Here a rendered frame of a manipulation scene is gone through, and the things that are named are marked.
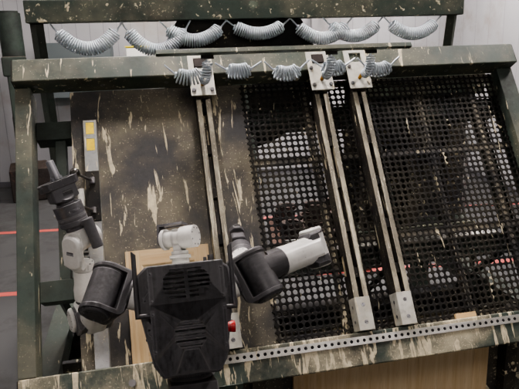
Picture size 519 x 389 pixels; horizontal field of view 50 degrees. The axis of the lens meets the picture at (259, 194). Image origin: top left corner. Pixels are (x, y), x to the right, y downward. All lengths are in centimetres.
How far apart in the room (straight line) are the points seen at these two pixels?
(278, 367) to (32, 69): 148
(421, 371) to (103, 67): 186
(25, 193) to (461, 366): 196
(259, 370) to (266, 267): 56
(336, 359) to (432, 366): 62
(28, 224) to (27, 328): 37
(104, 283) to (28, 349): 58
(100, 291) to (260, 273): 45
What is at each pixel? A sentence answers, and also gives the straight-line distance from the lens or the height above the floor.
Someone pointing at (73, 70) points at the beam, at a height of 189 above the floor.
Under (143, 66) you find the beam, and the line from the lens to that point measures 237.
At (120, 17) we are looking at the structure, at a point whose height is 212.
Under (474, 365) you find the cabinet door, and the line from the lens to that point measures 277.
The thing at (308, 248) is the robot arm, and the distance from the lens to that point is 176.
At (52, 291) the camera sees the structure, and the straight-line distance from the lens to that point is 222.
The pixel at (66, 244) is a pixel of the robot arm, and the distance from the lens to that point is 179.
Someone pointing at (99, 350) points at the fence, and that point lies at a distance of 210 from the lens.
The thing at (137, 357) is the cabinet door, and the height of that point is 91.
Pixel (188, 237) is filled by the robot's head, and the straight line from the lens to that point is 163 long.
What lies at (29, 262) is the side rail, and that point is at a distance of 217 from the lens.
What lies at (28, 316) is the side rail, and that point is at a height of 108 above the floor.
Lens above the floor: 195
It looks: 14 degrees down
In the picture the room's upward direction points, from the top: 2 degrees counter-clockwise
